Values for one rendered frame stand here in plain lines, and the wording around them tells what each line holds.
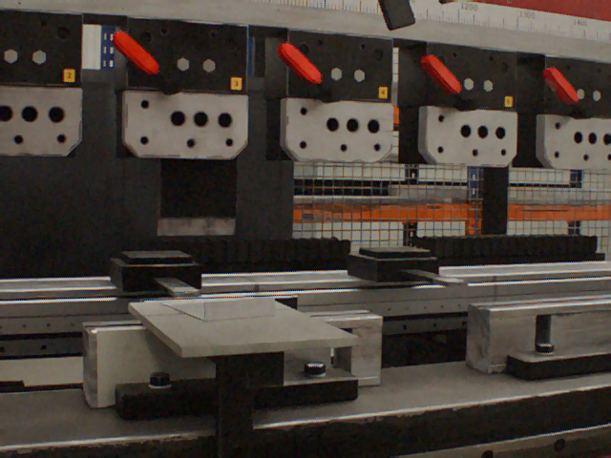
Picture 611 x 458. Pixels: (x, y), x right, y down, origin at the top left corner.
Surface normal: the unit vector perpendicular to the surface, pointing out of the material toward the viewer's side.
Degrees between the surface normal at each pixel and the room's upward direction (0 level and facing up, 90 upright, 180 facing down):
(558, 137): 90
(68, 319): 90
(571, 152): 90
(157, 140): 90
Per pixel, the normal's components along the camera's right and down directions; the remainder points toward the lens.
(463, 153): 0.38, 0.07
